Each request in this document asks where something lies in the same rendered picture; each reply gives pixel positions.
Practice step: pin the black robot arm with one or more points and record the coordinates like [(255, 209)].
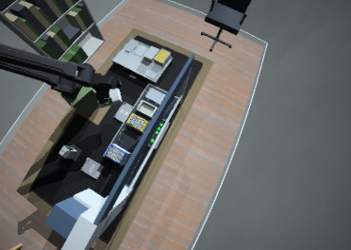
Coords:
[(60, 72)]

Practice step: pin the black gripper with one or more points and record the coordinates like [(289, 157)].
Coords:
[(100, 97)]

